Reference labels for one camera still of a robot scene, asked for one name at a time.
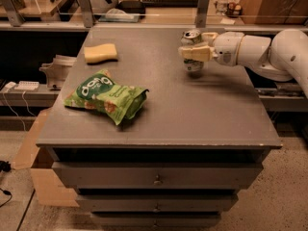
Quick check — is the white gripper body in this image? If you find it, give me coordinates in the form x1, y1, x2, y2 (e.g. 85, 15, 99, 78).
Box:
214, 32, 244, 66

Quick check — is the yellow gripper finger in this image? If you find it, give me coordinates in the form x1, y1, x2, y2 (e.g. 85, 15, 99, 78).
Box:
201, 32, 218, 46
178, 45, 218, 62

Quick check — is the crushed 7up can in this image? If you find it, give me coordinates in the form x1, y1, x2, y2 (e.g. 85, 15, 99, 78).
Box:
181, 29, 204, 72

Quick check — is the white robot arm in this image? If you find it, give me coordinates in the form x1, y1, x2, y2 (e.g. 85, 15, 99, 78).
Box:
178, 29, 308, 96

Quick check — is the clear water bottle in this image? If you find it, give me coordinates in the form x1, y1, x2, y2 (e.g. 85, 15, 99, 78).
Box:
216, 0, 229, 15

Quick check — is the black keyboard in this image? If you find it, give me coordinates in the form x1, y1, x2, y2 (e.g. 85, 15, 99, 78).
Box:
141, 0, 198, 8

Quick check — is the black device on desk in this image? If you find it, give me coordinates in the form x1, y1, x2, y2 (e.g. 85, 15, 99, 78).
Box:
116, 0, 145, 17

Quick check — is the grey drawer cabinet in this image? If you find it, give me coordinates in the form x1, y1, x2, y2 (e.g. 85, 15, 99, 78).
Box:
38, 28, 280, 227

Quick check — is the yellow sponge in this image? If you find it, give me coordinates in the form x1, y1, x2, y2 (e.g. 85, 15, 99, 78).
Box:
84, 43, 117, 64

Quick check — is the green chip bag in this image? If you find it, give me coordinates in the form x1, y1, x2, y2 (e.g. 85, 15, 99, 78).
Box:
64, 69, 148, 125

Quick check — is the white power strip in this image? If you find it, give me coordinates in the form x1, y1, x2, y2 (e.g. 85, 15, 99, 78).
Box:
14, 81, 39, 90

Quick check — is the cardboard box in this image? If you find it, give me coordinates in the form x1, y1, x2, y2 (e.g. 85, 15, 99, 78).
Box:
13, 109, 78, 207

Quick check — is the grey metal bracket part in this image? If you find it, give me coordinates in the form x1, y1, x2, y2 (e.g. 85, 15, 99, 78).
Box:
39, 55, 76, 90

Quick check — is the white cable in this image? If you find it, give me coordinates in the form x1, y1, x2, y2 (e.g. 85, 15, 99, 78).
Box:
1, 81, 37, 132

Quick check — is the black floor cable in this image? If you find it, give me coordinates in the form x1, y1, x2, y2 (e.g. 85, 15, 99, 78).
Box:
0, 160, 13, 209

